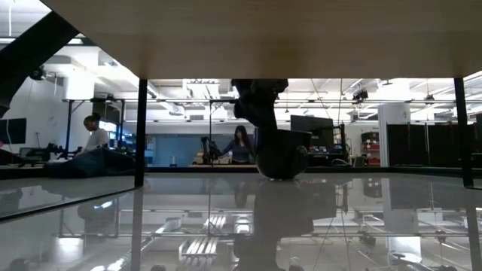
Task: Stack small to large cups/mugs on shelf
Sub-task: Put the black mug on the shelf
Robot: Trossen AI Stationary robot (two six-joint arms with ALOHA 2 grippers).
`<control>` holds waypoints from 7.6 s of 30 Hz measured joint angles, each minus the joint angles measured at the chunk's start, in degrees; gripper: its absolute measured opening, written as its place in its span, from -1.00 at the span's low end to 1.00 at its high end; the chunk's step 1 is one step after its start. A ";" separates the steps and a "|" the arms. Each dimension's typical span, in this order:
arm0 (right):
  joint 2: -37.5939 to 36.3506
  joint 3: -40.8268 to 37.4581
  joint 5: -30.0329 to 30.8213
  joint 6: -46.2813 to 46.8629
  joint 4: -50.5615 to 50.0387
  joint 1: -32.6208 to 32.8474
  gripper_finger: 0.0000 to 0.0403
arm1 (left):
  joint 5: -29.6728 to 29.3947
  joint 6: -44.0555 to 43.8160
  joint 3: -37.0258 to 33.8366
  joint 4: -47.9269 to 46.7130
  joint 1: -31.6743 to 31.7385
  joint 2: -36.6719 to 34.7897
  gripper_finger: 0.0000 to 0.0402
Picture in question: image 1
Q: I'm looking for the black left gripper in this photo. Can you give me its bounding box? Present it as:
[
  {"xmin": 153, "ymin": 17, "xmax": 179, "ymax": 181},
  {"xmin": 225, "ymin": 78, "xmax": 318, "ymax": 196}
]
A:
[{"xmin": 230, "ymin": 78, "xmax": 289, "ymax": 132}]

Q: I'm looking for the black ceramic mug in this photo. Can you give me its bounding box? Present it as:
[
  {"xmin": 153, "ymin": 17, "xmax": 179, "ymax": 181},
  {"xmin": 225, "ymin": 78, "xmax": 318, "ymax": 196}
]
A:
[{"xmin": 255, "ymin": 128, "xmax": 313, "ymax": 180}]

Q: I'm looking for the person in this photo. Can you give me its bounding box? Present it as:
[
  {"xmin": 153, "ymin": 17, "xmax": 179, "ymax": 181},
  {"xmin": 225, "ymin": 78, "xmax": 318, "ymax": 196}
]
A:
[
  {"xmin": 220, "ymin": 125, "xmax": 255, "ymax": 166},
  {"xmin": 80, "ymin": 112, "xmax": 111, "ymax": 154}
]

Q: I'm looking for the black monitor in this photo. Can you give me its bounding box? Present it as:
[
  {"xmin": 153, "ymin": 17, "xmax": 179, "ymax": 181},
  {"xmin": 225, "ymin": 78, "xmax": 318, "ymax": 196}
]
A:
[
  {"xmin": 0, "ymin": 117, "xmax": 28, "ymax": 145},
  {"xmin": 289, "ymin": 114, "xmax": 335, "ymax": 152}
]

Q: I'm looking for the red storage rack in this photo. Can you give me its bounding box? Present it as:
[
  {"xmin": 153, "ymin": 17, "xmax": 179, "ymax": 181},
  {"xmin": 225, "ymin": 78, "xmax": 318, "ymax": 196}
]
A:
[{"xmin": 360, "ymin": 131, "xmax": 381, "ymax": 167}]

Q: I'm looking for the black room partition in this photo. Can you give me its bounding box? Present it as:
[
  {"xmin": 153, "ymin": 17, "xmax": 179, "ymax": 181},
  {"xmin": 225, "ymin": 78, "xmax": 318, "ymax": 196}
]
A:
[{"xmin": 386, "ymin": 123, "xmax": 476, "ymax": 169}]

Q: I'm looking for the dark blue cloth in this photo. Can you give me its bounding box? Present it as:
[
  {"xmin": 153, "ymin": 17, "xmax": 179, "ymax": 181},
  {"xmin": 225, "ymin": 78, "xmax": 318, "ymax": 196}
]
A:
[{"xmin": 43, "ymin": 147, "xmax": 136, "ymax": 179}]

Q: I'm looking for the black metal table frame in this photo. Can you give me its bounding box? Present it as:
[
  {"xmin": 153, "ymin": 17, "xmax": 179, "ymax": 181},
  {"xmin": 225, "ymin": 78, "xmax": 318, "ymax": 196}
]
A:
[{"xmin": 0, "ymin": 164, "xmax": 482, "ymax": 180}]

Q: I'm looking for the black gantry frame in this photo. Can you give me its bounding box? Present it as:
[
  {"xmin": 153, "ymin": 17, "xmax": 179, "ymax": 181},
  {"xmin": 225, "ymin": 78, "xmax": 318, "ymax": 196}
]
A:
[{"xmin": 62, "ymin": 97, "xmax": 236, "ymax": 161}]

